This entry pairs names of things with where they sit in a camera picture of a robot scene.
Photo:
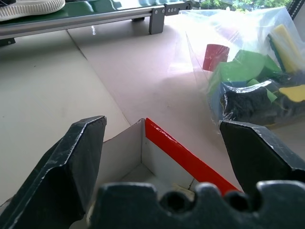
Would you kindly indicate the black foam block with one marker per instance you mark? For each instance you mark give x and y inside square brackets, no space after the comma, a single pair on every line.
[250,102]

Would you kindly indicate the green conveyor belt, silver frame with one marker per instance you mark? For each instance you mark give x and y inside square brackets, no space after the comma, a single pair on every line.
[71,17]

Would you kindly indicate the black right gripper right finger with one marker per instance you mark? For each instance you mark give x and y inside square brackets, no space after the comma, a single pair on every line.
[257,157]

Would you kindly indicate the yellow foam block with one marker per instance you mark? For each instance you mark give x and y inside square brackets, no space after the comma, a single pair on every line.
[287,47]

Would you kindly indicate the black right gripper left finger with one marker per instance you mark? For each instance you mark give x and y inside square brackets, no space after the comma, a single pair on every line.
[59,171]

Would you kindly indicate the white shoebox with red rim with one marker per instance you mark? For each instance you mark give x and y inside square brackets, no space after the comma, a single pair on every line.
[128,148]

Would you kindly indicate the green foam block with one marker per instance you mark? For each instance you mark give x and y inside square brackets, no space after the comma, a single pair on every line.
[245,66]

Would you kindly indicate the clear plastic bag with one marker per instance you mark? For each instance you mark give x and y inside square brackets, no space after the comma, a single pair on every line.
[238,31]

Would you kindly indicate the flat yellow foam shape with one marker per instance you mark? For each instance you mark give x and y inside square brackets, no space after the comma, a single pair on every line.
[294,93]

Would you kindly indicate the white ribbed-sole shoe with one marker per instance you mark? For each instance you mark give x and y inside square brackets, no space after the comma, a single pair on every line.
[26,8]

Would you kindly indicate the red foam cylinder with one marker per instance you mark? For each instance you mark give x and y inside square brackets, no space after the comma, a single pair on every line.
[214,57]

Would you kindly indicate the light blue object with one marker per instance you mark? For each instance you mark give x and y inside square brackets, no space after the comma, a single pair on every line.
[150,2]

